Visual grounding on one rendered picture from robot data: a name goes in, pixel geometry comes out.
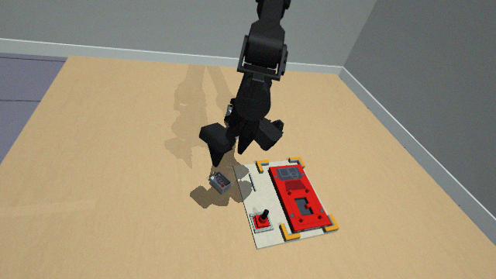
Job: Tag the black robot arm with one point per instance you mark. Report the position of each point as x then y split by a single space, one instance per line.
264 48

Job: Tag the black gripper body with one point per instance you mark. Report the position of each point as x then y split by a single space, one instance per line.
220 138

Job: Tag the beige flat base plate with orange corner brackets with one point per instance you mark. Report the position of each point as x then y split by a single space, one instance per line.
258 193

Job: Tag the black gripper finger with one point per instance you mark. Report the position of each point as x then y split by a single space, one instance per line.
243 143
216 156

